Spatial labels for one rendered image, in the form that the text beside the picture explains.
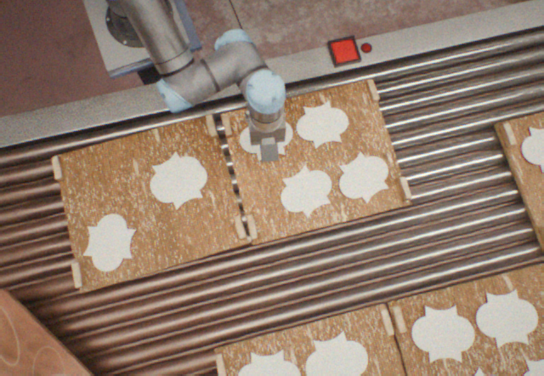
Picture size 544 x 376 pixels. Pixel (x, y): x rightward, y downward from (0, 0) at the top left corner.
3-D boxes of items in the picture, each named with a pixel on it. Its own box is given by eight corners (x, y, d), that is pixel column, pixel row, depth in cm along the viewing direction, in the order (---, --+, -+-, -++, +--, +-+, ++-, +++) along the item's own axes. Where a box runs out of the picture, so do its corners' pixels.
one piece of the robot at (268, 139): (249, 149, 104) (251, 168, 120) (290, 144, 105) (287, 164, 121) (242, 97, 107) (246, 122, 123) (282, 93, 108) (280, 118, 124)
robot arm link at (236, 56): (195, 44, 98) (221, 88, 96) (244, 19, 100) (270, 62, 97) (201, 62, 106) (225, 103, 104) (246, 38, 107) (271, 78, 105)
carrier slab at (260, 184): (220, 116, 129) (220, 114, 127) (369, 81, 132) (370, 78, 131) (252, 246, 120) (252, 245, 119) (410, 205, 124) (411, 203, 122)
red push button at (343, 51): (330, 45, 135) (331, 42, 134) (351, 41, 136) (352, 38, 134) (336, 65, 134) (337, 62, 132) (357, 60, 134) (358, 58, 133)
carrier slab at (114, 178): (56, 157, 125) (53, 156, 123) (212, 115, 129) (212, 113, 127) (82, 293, 117) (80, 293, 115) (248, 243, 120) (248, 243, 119)
